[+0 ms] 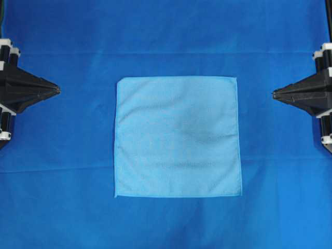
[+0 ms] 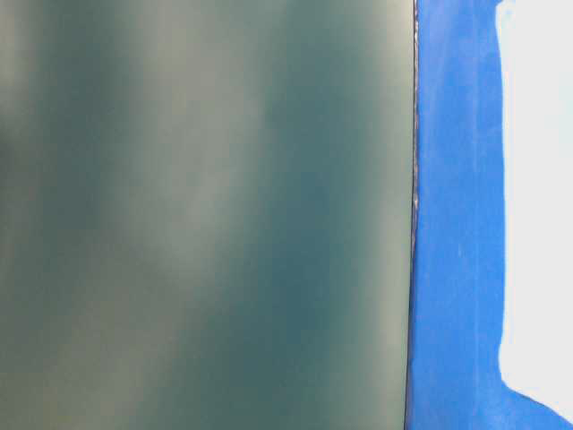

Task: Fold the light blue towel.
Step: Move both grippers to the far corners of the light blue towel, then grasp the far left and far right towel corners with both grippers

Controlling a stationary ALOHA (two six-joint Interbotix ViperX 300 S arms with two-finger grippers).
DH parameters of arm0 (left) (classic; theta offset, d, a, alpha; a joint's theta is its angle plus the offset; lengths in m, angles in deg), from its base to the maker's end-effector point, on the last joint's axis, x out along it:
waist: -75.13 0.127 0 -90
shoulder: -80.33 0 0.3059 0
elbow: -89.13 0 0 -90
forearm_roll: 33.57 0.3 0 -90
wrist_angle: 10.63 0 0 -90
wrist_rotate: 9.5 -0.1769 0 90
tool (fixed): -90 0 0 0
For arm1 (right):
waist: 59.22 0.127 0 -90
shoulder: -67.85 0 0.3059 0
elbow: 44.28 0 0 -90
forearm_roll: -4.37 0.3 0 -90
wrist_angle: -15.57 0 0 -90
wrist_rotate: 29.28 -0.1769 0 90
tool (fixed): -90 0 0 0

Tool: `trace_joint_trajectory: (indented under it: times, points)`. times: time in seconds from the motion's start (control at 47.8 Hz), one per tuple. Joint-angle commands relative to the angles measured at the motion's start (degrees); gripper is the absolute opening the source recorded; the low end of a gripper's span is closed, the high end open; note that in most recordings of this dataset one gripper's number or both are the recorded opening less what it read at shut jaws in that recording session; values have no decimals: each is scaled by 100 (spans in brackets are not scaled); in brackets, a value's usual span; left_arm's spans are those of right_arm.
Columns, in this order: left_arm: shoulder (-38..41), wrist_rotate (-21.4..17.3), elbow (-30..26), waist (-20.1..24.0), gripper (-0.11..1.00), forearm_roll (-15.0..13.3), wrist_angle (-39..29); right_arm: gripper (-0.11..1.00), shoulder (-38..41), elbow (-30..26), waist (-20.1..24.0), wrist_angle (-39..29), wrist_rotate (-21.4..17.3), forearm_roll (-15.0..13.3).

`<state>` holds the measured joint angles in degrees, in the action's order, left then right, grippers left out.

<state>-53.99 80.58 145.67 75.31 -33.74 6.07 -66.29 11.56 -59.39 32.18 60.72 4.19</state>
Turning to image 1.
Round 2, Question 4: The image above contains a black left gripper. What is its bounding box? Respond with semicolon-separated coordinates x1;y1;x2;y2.
1;38;60;149

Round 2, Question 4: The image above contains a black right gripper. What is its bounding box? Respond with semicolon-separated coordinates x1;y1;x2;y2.
272;43;331;153

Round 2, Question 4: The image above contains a light blue towel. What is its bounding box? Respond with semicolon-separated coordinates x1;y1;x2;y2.
114;76;242;198

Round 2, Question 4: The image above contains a dark blue table cloth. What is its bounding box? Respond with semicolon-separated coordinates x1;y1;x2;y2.
1;1;331;248

